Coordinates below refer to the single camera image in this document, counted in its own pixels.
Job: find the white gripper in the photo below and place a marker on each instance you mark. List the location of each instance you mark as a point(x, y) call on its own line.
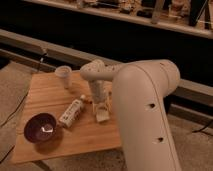
point(99, 98)

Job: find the white sponge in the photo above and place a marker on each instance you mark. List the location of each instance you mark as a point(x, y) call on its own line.
point(101, 112)

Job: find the cluttered background shelf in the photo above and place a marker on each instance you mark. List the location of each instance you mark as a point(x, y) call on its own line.
point(174, 16)

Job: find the grey metal rail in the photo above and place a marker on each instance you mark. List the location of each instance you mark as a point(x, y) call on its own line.
point(188, 90)

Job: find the white plastic bottle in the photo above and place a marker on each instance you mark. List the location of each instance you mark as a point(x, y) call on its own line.
point(74, 109)

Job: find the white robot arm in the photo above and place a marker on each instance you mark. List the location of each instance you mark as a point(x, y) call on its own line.
point(138, 92)

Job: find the purple bowl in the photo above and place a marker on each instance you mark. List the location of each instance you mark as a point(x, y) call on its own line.
point(40, 128)

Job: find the wooden board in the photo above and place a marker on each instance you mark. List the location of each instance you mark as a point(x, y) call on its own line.
point(47, 94)

